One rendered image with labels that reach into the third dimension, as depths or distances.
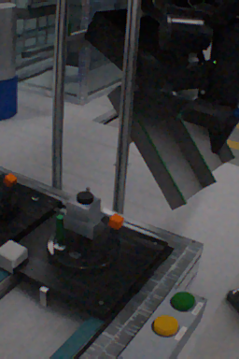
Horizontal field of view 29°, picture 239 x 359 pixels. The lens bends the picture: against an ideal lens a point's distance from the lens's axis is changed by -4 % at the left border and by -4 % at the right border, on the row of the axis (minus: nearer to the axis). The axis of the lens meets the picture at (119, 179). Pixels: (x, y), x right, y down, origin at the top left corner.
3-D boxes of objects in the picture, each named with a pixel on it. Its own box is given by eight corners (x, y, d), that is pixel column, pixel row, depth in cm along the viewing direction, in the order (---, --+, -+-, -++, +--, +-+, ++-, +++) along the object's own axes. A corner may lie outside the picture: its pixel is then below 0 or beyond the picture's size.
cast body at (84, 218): (105, 228, 85) (107, 195, 81) (92, 240, 82) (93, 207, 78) (67, 212, 88) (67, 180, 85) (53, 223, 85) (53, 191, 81)
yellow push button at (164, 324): (180, 327, 74) (182, 320, 73) (170, 341, 71) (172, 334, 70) (159, 319, 75) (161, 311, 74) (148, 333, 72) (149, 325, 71)
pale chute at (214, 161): (223, 164, 119) (235, 157, 115) (197, 181, 110) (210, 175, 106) (169, 71, 119) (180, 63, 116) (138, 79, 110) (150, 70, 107)
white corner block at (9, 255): (29, 264, 85) (28, 248, 83) (14, 276, 82) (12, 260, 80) (11, 254, 87) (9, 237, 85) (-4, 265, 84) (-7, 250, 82)
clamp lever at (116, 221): (116, 249, 84) (125, 217, 80) (110, 254, 83) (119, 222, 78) (99, 239, 85) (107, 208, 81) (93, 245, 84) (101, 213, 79)
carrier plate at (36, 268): (167, 250, 93) (168, 241, 91) (105, 322, 74) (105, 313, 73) (68, 210, 102) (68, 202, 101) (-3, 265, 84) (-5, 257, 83)
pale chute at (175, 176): (203, 188, 107) (217, 181, 104) (171, 210, 98) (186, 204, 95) (143, 83, 108) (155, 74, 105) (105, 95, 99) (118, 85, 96)
